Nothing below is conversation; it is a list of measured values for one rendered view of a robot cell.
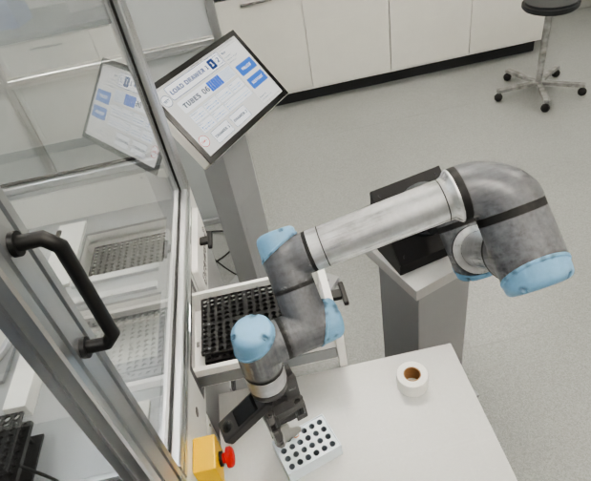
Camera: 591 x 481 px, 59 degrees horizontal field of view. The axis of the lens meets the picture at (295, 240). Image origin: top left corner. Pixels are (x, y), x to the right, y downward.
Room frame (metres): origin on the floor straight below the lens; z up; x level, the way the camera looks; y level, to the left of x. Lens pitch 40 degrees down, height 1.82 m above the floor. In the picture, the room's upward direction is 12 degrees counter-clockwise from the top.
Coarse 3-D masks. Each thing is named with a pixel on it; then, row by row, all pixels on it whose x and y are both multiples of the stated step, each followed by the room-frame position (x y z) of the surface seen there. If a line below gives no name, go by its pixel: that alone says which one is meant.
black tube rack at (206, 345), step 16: (256, 288) 0.94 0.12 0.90; (208, 304) 0.91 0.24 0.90; (224, 304) 0.91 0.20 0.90; (240, 304) 0.89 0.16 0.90; (256, 304) 0.88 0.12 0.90; (272, 304) 0.90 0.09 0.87; (208, 320) 0.86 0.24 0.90; (224, 320) 0.85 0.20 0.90; (208, 336) 0.81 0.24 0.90; (224, 336) 0.80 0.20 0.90; (208, 352) 0.76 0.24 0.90; (224, 352) 0.78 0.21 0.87
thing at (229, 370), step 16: (224, 288) 0.97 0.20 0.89; (240, 288) 0.97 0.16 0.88; (192, 304) 0.96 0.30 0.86; (192, 320) 0.91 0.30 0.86; (192, 336) 0.86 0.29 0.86; (192, 352) 0.81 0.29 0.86; (320, 352) 0.73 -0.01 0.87; (336, 352) 0.73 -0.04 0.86; (208, 368) 0.72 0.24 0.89; (224, 368) 0.72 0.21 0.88; (240, 368) 0.72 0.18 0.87; (208, 384) 0.72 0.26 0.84
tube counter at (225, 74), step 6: (228, 66) 1.86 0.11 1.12; (222, 72) 1.82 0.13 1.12; (228, 72) 1.83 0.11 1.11; (234, 72) 1.85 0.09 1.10; (210, 78) 1.77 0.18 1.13; (216, 78) 1.78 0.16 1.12; (222, 78) 1.80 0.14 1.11; (228, 78) 1.81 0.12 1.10; (204, 84) 1.74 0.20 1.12; (210, 84) 1.75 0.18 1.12; (216, 84) 1.76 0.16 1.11; (222, 84) 1.78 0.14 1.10; (204, 90) 1.72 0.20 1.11; (210, 90) 1.73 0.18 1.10; (216, 90) 1.74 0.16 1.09
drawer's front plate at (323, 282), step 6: (324, 270) 0.92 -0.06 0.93; (318, 276) 0.93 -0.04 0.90; (324, 276) 0.90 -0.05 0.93; (324, 282) 0.88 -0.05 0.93; (324, 288) 0.86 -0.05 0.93; (324, 294) 0.84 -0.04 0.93; (330, 294) 0.84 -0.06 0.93; (342, 336) 0.71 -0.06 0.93; (336, 342) 0.71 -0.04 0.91; (342, 342) 0.71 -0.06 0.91; (342, 348) 0.71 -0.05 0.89; (342, 354) 0.71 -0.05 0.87; (342, 360) 0.71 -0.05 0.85
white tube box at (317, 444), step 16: (320, 416) 0.61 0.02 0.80; (304, 432) 0.60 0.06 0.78; (320, 432) 0.58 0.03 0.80; (288, 448) 0.56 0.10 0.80; (304, 448) 0.55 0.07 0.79; (320, 448) 0.54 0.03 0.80; (336, 448) 0.54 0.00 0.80; (288, 464) 0.52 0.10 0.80; (304, 464) 0.52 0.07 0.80; (320, 464) 0.52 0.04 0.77
